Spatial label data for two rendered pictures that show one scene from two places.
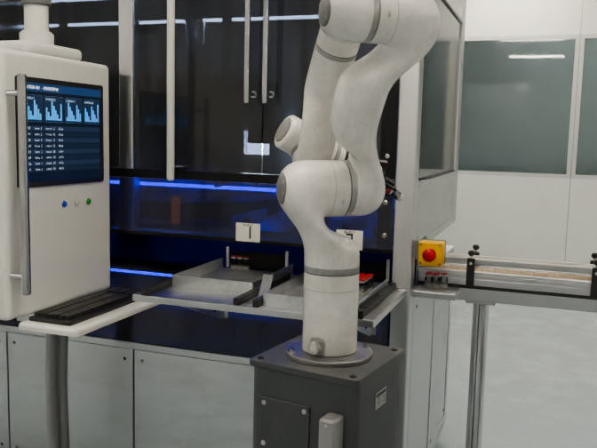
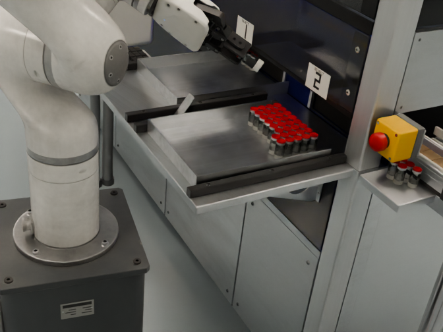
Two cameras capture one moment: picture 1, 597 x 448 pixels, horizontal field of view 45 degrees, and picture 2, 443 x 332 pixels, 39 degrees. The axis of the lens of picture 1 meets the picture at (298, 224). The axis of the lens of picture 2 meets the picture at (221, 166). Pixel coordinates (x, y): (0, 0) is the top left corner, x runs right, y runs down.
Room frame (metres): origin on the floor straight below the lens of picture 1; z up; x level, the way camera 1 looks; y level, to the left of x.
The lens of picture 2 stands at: (0.99, -0.85, 1.61)
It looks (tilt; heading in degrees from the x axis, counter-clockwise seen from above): 32 degrees down; 38
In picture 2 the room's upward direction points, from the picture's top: 6 degrees clockwise
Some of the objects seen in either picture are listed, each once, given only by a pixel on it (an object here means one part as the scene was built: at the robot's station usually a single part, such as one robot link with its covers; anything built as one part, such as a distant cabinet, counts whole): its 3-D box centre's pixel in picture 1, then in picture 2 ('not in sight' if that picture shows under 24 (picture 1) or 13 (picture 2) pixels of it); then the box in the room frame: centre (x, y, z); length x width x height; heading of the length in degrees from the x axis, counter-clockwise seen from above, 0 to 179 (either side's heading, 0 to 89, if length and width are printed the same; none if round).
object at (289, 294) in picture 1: (329, 292); (237, 139); (2.00, -0.09, 0.90); 0.34 x 0.26 x 0.04; 160
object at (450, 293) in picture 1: (437, 291); (401, 186); (2.17, -0.43, 0.87); 0.14 x 0.13 x 0.02; 161
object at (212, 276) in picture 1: (235, 274); (211, 75); (2.22, 0.19, 0.90); 0.34 x 0.26 x 0.04; 161
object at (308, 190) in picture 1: (319, 216); (43, 78); (1.52, -0.04, 1.16); 0.19 x 0.12 x 0.24; 109
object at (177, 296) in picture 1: (278, 292); (217, 114); (2.10, 0.06, 0.87); 0.70 x 0.48 x 0.02; 71
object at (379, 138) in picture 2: (429, 254); (380, 141); (2.09, -0.39, 0.99); 0.04 x 0.04 x 0.04; 71
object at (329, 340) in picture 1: (330, 312); (64, 191); (1.53, -0.07, 0.95); 0.19 x 0.19 x 0.18
